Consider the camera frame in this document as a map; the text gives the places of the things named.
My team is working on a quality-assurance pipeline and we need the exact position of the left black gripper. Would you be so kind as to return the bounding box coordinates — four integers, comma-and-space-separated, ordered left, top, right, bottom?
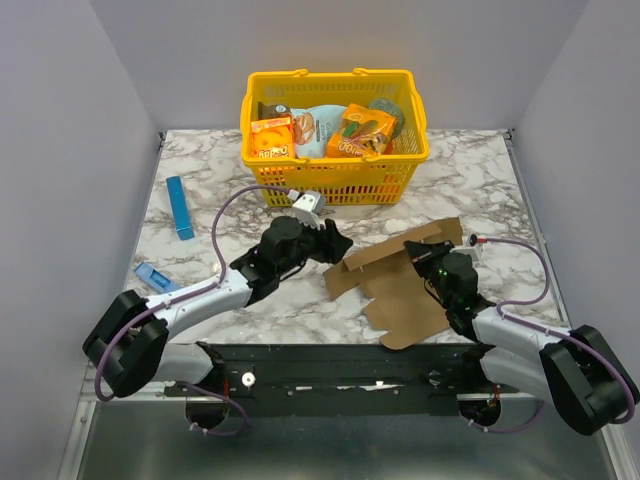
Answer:
277, 216, 354, 278

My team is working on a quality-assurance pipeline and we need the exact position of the brown cardboard box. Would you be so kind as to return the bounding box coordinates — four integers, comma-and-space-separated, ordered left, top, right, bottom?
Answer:
324, 217, 463, 350

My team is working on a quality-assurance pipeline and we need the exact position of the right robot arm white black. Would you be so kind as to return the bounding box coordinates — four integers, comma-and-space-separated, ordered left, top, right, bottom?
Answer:
404, 235, 639, 436

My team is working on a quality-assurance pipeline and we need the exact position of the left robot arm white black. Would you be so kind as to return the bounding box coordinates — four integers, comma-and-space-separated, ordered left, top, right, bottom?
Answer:
82, 216, 353, 401

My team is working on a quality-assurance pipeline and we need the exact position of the long blue box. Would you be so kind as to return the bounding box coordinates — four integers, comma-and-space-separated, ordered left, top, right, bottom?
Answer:
166, 176, 194, 241

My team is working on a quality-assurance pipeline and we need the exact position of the small blue box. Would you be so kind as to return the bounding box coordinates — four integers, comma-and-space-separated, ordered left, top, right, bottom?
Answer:
133, 262, 180, 294

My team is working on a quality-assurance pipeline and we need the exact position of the yellow plastic shopping basket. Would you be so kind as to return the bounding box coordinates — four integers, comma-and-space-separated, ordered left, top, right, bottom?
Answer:
240, 68, 429, 205

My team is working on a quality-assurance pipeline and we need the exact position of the orange gummy candy bag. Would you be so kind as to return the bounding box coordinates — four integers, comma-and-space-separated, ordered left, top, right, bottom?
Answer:
326, 104, 396, 158

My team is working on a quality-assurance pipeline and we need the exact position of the light blue chips bag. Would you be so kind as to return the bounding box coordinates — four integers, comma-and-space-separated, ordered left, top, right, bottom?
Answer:
290, 105, 346, 158

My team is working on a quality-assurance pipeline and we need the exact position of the green round scrubber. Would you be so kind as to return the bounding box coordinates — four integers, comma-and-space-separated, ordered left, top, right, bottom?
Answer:
368, 98, 405, 140

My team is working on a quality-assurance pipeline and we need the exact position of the dark brown packet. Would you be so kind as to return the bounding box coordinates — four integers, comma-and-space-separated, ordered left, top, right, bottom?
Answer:
257, 102, 291, 120

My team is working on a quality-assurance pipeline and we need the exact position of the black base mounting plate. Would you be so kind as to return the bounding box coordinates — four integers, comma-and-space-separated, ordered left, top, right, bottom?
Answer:
164, 342, 531, 419

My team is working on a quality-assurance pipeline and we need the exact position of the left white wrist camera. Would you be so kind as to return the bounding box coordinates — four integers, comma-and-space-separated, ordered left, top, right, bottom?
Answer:
287, 189, 326, 230

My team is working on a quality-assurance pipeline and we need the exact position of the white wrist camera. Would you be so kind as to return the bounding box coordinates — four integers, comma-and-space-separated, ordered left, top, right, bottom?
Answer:
454, 234, 487, 263
287, 189, 326, 230

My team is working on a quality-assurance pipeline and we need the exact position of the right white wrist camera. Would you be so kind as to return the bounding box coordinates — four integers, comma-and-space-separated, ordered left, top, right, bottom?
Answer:
454, 234, 487, 263

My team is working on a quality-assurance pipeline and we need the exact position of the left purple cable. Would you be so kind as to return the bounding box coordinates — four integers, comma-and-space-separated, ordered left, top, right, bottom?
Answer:
94, 184, 301, 437

